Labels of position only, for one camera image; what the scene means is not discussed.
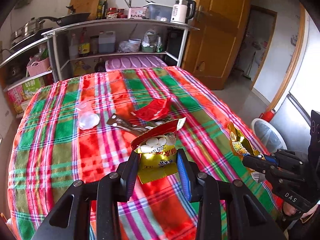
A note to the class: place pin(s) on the grey metal shelf rack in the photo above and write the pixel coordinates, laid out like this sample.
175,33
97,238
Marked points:
60,45

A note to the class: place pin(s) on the pink chopstick holder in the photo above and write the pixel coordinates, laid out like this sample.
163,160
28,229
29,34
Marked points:
136,13

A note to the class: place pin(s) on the white patterned sachet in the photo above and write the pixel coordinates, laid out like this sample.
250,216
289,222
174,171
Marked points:
162,121

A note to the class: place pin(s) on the green cardboard box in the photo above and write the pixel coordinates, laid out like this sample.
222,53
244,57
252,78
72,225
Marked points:
24,92

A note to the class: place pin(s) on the brown coffee sachet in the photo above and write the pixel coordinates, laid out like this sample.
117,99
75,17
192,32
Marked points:
118,121

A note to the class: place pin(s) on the white trash bin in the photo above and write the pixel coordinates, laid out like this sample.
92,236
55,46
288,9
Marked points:
268,135

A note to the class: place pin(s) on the red flat wrapper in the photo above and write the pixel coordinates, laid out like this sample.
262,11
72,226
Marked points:
156,109

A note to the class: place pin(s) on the white electric kettle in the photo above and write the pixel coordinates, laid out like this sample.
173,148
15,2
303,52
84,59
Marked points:
183,11

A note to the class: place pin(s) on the yellow red snack bag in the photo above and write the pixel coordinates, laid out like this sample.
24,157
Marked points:
158,151

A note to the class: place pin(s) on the black frying pan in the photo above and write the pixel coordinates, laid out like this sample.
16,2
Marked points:
72,18

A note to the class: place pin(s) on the wooden cutting board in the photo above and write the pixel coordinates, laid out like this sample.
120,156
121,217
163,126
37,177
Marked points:
86,6

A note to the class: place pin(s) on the pink storage box lid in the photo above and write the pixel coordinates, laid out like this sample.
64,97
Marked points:
133,62

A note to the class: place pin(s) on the clear plastic cup lid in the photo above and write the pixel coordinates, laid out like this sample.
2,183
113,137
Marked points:
87,118

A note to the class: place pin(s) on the yellow label bottle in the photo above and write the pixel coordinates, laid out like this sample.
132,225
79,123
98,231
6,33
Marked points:
84,43

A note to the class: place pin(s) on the clear plastic storage box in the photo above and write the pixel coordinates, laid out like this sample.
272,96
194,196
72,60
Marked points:
158,12

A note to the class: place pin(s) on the translucent oil jug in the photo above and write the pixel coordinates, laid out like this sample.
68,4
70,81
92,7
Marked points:
107,41

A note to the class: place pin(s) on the plaid tablecloth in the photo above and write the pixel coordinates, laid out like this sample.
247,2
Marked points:
50,151

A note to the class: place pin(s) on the wooden door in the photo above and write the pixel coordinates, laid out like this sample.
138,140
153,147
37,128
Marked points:
213,46

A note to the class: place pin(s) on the dark sauce bottle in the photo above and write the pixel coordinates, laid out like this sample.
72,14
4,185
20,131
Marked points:
104,9

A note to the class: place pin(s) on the steel pot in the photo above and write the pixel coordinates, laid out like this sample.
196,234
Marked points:
30,28

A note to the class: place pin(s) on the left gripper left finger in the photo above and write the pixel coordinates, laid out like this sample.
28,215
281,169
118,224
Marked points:
127,176

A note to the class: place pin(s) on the pink woven basket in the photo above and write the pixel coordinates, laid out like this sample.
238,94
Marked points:
38,67

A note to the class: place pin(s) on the gold foil wrapper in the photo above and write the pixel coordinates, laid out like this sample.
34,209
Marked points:
240,145

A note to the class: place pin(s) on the person's right hand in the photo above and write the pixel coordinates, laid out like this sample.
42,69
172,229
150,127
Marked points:
290,210

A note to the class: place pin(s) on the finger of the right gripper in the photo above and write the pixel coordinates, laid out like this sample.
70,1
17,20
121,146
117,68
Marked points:
261,163

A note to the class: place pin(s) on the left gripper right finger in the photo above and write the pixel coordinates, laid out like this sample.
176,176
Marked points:
188,171

